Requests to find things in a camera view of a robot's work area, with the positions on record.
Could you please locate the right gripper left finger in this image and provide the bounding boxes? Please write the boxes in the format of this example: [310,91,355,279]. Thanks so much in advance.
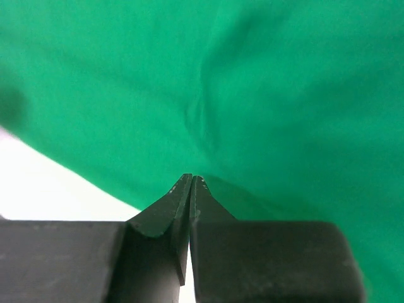
[1,174,192,302]

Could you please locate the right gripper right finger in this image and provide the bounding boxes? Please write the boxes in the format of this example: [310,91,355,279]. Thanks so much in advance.
[190,176,366,302]

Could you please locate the green t shirt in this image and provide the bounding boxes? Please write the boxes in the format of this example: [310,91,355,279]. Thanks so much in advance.
[1,1,403,302]

